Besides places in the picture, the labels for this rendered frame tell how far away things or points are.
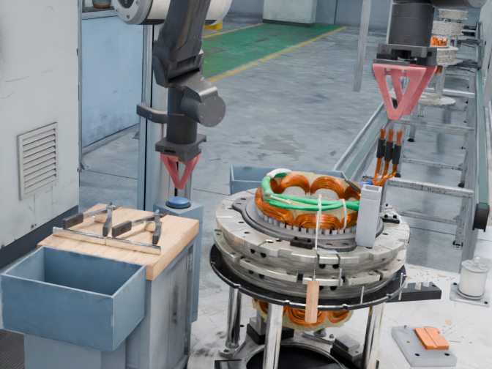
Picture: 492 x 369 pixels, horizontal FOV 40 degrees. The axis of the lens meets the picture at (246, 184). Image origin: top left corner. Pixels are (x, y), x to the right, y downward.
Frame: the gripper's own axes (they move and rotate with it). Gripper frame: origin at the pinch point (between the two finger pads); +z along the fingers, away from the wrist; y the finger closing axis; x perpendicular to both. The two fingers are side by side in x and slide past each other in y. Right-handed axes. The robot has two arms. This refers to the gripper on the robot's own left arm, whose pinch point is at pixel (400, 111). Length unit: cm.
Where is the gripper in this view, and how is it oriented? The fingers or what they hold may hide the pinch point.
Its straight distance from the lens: 99.6
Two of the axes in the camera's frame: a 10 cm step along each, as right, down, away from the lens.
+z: -0.7, 9.7, 2.2
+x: -9.2, -1.5, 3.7
